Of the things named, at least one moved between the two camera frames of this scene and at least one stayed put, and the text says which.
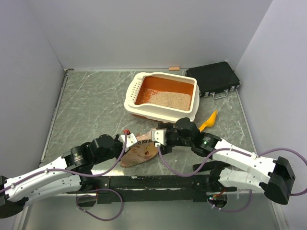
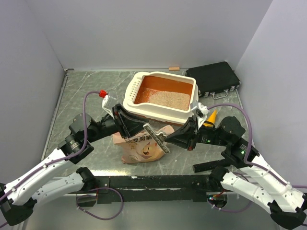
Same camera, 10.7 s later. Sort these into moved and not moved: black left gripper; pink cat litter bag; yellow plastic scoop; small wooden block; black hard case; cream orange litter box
Moved: black left gripper; pink cat litter bag
Not moved: black hard case; small wooden block; yellow plastic scoop; cream orange litter box
